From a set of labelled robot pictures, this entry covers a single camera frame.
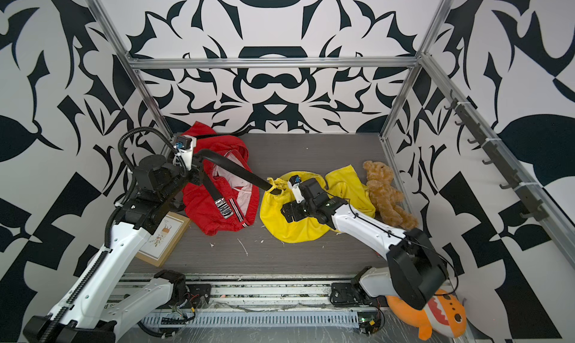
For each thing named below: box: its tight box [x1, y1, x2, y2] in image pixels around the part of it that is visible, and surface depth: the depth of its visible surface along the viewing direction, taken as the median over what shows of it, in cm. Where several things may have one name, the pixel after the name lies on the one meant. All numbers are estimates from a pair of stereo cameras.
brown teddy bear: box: [363, 160, 419, 231], surface depth 93 cm
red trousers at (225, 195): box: [181, 121, 260, 236], surface depth 94 cm
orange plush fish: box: [385, 289, 468, 341], surface depth 65 cm
